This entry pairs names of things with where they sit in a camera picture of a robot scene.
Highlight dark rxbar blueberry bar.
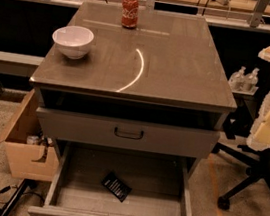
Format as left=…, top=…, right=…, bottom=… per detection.
left=102, top=172, right=132, bottom=202

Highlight cardboard box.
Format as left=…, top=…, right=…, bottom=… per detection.
left=0, top=90, right=59, bottom=182

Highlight right clear pump bottle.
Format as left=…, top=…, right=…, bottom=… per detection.
left=242, top=67, right=259, bottom=92

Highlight grey drawer cabinet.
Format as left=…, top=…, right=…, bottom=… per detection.
left=9, top=0, right=251, bottom=216

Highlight open middle drawer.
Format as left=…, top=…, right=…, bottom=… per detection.
left=29, top=143, right=192, bottom=216

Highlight red coca-cola can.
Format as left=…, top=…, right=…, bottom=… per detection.
left=121, top=0, right=139, bottom=29

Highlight white bowl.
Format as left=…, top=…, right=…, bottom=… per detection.
left=52, top=25, right=94, bottom=60

